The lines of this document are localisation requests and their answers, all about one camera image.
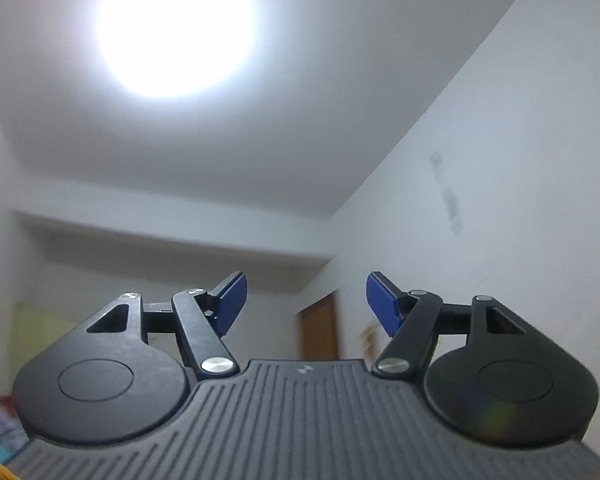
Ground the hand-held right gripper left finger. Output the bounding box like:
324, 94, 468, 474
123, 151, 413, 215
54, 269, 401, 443
86, 270, 249, 380

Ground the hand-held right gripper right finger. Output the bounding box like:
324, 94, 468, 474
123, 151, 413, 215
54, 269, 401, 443
366, 270, 529, 378

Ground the brown wooden door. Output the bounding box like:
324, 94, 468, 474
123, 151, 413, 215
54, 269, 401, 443
300, 294, 340, 361

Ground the pale yellow wardrobe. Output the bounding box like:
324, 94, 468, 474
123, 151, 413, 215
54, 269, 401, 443
11, 301, 88, 393

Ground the round ceiling lamp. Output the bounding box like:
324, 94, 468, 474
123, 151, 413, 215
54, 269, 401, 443
97, 0, 258, 101

